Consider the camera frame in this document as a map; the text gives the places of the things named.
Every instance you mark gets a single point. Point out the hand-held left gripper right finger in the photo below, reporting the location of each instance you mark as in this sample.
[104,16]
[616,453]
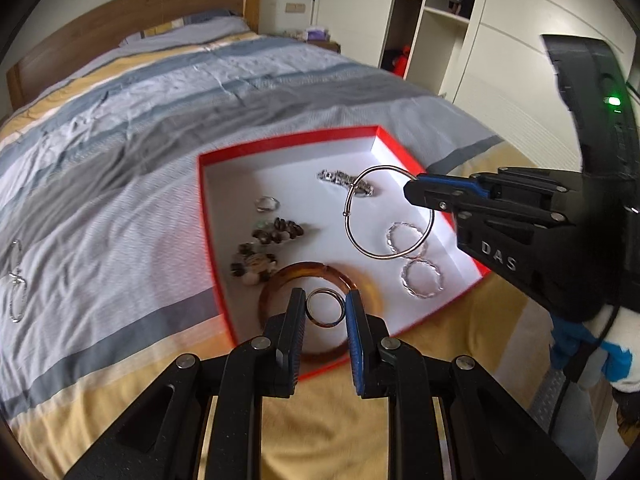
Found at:
[356,345]

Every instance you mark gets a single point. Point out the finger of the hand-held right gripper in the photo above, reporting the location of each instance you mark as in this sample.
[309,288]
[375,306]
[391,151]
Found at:
[450,199]
[525,180]

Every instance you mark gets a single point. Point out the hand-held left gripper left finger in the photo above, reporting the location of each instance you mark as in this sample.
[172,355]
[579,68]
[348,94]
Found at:
[294,340]

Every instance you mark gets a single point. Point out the amber translucent bangle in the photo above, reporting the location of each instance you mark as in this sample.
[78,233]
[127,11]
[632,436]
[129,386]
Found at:
[280,280]

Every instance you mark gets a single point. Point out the large thin silver bangle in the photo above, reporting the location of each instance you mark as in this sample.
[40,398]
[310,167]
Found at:
[346,220]

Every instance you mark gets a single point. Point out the red shallow box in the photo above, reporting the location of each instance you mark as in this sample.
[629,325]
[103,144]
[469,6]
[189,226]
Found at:
[300,220]

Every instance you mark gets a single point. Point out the person's right forearm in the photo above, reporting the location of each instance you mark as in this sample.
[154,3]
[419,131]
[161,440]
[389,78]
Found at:
[625,330]

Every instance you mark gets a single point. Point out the red object in wardrobe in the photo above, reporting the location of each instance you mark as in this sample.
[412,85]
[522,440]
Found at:
[403,62]

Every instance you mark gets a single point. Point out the white wardrobe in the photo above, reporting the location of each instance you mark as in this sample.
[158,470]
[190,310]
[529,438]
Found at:
[500,35]

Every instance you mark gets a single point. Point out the wooden nightstand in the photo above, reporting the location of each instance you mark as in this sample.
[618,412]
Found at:
[330,46]

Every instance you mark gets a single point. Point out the purple box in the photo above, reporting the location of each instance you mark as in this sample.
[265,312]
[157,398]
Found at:
[317,35]

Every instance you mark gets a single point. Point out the striped blue yellow duvet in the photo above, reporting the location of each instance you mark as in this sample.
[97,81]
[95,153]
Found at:
[125,160]

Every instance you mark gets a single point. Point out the blue grey pillow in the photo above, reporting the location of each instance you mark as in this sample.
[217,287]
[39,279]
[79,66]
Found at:
[200,27]

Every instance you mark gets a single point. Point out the wooden headboard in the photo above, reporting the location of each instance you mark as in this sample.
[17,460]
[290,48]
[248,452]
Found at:
[125,15]

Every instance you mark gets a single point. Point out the wall switch panel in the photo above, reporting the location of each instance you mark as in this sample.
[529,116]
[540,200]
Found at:
[294,8]

